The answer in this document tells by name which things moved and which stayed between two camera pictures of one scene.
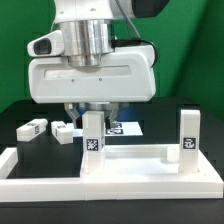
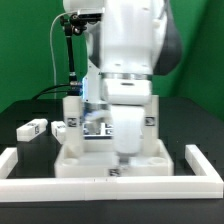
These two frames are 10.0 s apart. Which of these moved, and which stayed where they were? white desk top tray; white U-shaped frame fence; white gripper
Moved: white gripper; white desk top tray
Stayed: white U-shaped frame fence
